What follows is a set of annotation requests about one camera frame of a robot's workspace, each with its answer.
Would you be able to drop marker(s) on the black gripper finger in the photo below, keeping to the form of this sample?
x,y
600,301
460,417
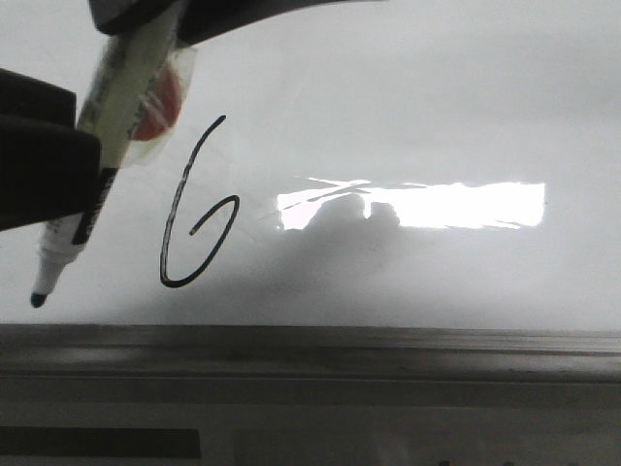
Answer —
x,y
49,168
202,19

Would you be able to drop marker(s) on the white black whiteboard marker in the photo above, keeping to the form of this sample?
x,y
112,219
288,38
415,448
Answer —
x,y
135,95

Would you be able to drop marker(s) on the white whiteboard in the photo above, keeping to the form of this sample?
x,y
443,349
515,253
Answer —
x,y
407,189

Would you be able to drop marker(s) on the red round magnet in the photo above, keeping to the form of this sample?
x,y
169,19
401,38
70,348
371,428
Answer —
x,y
161,106

